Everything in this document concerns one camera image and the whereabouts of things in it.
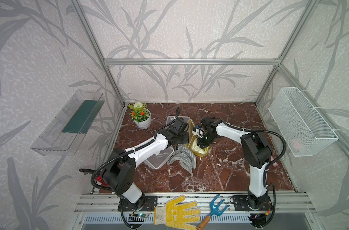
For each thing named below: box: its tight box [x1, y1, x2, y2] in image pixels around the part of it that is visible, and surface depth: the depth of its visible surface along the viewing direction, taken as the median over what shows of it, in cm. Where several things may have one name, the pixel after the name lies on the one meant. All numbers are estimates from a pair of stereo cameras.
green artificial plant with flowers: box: [127, 101, 151, 124], surface depth 96 cm
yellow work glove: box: [153, 195, 201, 230], surface depth 71 cm
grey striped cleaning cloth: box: [166, 143, 197, 177], surface depth 86 cm
